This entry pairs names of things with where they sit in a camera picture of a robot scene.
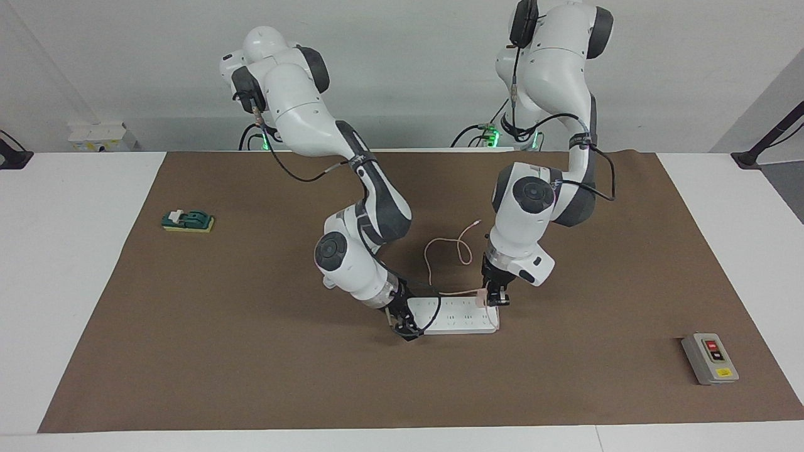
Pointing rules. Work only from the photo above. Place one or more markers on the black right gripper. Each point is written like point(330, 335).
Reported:
point(402, 302)

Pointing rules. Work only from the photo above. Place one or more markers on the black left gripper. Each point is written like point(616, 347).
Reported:
point(496, 270)

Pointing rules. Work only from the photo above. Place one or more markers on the pink charger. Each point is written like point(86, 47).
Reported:
point(481, 296)

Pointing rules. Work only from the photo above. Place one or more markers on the white power strip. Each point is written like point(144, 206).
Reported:
point(461, 317)

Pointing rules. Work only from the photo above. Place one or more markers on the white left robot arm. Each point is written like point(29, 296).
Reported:
point(553, 69)

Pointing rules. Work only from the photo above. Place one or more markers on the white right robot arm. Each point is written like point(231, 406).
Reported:
point(301, 113)

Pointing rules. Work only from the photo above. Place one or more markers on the brown table mat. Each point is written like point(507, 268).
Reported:
point(251, 351)

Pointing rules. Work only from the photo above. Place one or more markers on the black clamp stand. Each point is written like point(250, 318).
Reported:
point(754, 154)
point(12, 157)

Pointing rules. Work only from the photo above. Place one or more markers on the white box with labels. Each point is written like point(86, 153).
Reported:
point(100, 138)

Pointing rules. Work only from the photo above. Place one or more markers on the grey on off switch box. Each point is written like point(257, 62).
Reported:
point(711, 358)

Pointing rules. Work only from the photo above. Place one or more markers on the green knife switch yellow base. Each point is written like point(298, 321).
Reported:
point(191, 221)

